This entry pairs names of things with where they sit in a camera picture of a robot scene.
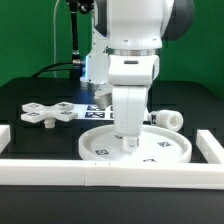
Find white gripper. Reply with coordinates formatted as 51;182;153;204
94;55;160;153

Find white round table top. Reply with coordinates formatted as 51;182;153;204
78;125;192;163

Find white sheet with fiducial markers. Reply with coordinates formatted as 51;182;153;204
73;104;114;120

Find white cross-shaped table base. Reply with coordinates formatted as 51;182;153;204
21;102;78;128

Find white right fence bar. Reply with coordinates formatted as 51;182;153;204
196;130;224;165

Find white fence bar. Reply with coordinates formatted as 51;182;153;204
196;130;224;165
0;159;224;190

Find white left fence block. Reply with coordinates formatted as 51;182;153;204
0;125;11;154

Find white front fence bar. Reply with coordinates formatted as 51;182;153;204
0;159;224;190

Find black cables at base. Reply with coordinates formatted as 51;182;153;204
31;58;86;79

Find white cable on backdrop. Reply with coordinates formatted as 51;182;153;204
52;0;63;79

